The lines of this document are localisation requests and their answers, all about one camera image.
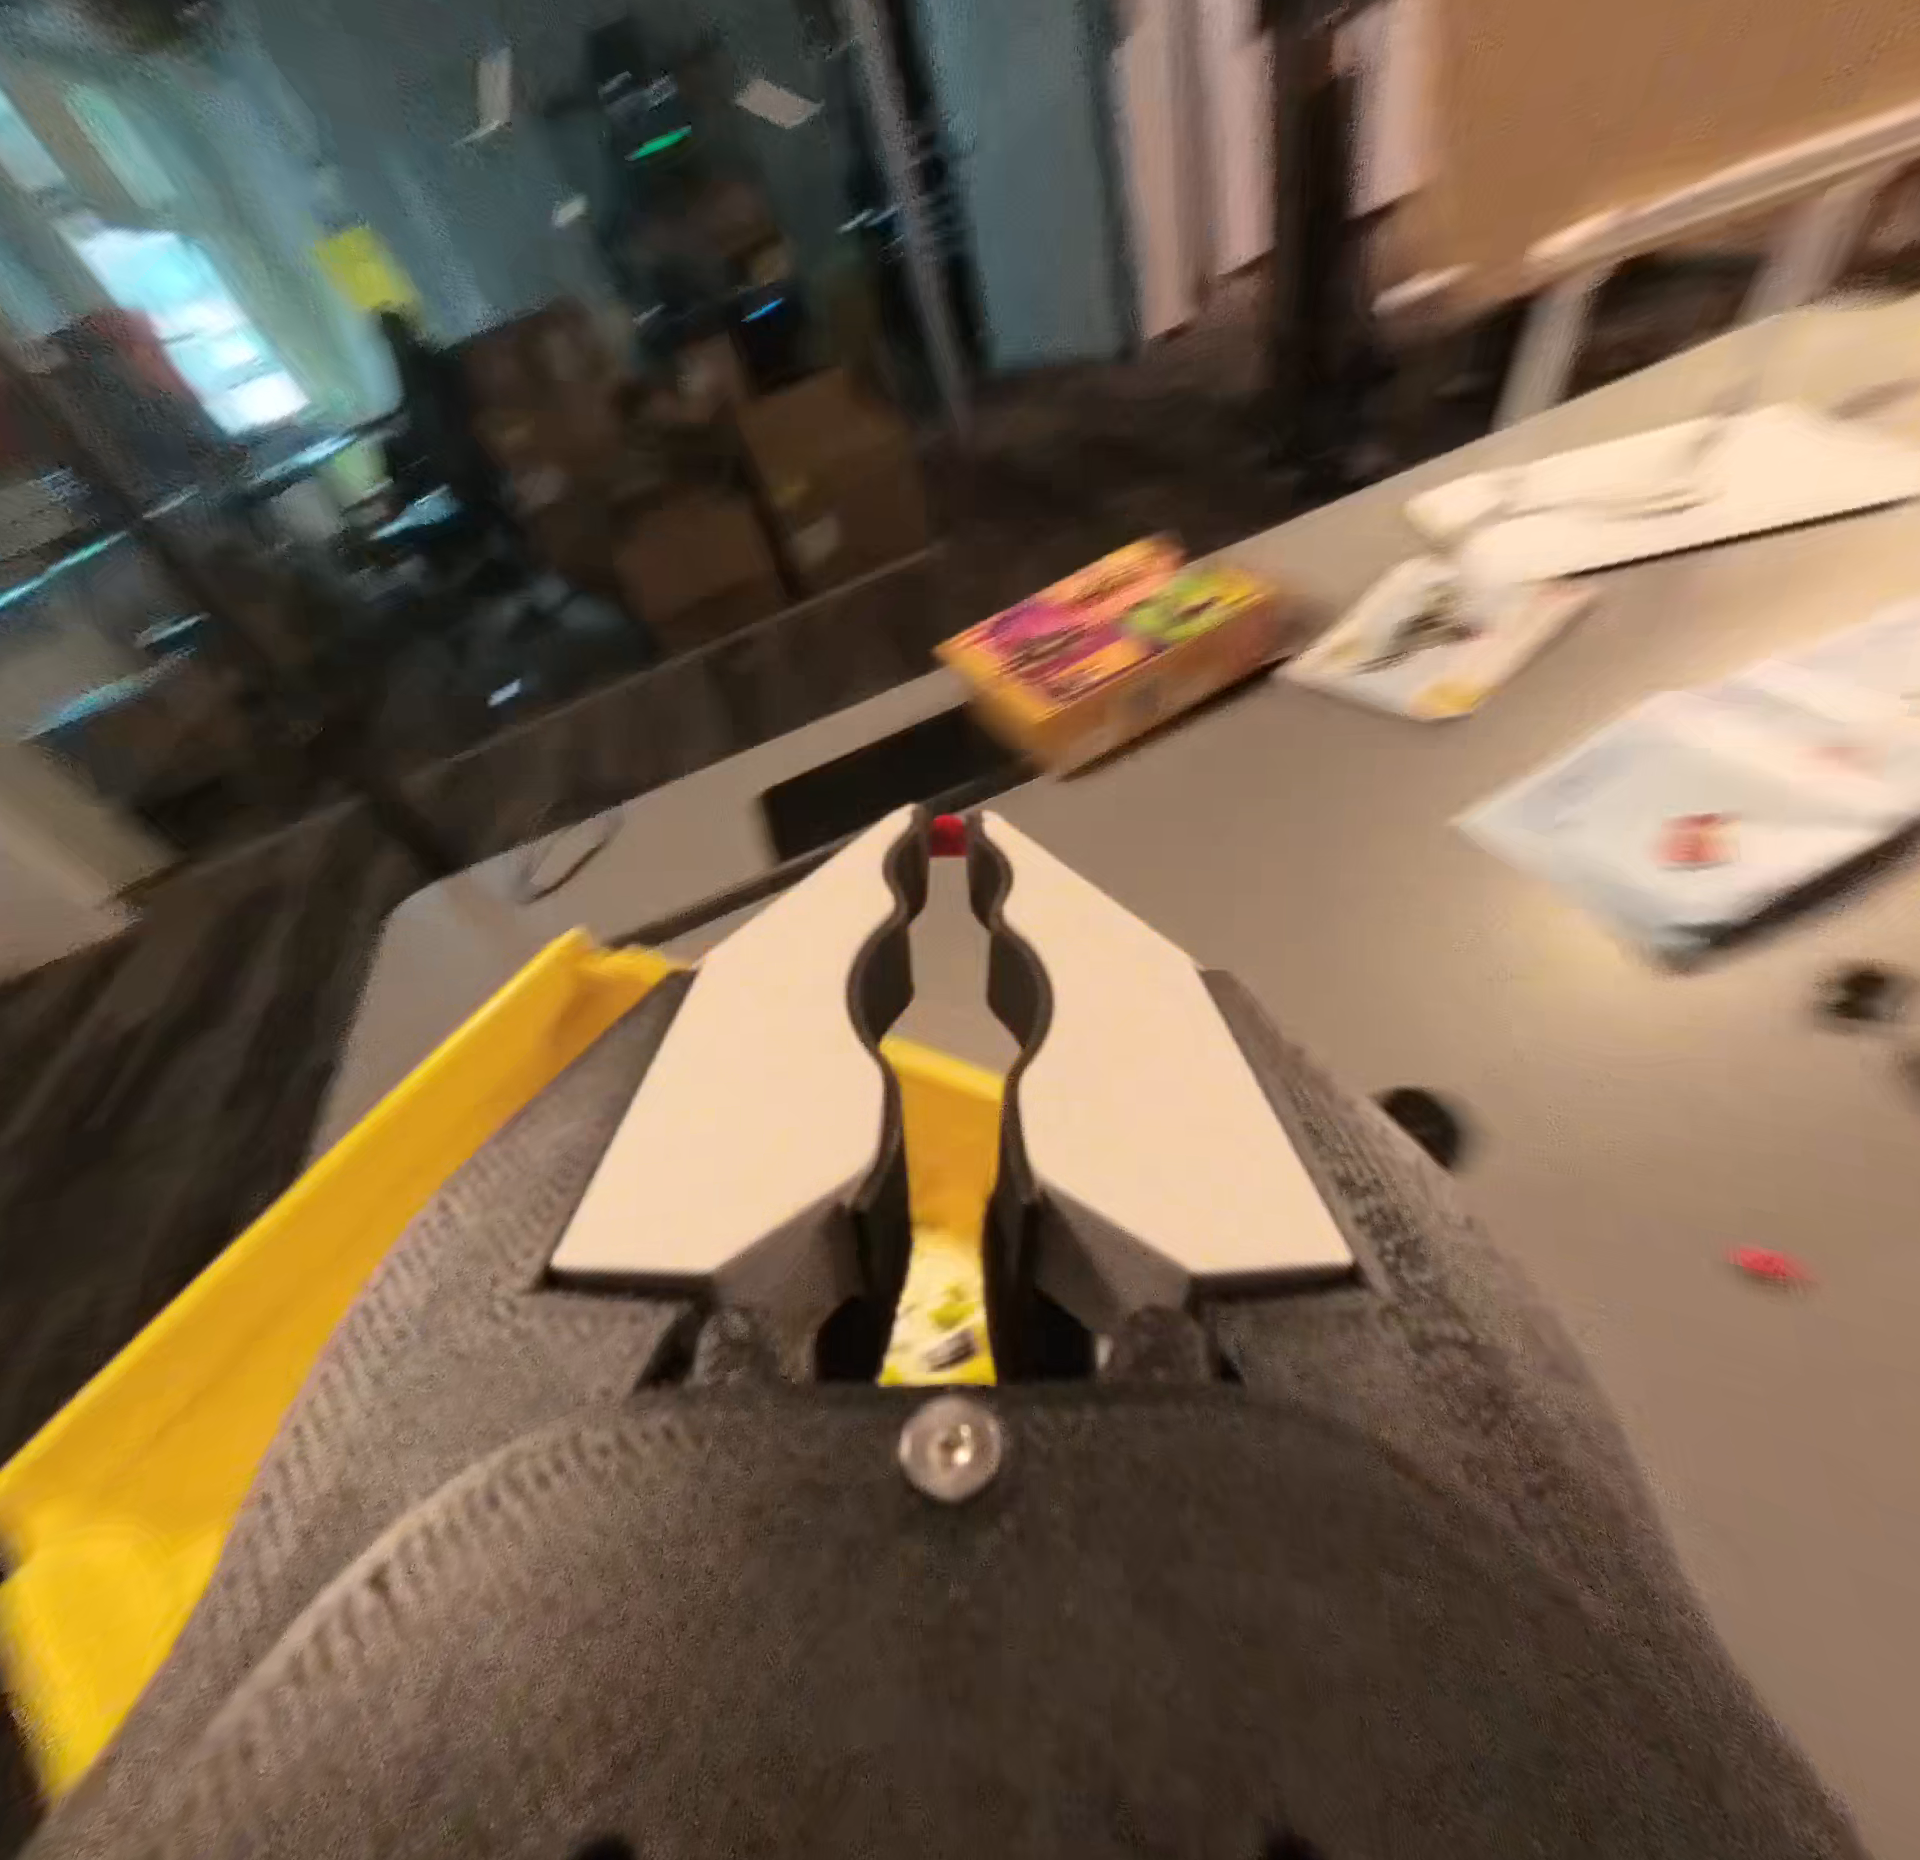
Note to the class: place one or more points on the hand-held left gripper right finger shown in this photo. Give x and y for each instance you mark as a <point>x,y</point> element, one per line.
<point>1187,1125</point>

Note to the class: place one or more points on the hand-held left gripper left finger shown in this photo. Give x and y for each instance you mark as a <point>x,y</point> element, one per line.
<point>720,1125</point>

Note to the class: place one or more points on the yellow plastic bin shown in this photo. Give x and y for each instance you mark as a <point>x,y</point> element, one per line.
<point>226,1290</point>

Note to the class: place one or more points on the lego instruction booklet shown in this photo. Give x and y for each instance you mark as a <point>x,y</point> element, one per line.
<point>1726,794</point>
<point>1426,639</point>

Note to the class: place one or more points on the colourful cardboard lego box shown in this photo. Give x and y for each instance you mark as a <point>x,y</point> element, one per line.
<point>1111,645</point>

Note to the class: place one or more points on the closed lego instruction booklet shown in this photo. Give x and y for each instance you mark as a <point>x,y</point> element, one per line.
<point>1426,639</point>

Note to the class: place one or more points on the small round red lego piece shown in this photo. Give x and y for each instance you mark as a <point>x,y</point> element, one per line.
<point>1764,1263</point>

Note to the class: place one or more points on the black wedge lego piece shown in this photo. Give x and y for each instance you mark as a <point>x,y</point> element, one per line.
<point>1861,995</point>

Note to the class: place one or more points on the pile of cardboard boxes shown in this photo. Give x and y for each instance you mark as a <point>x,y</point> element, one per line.
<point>720,541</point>

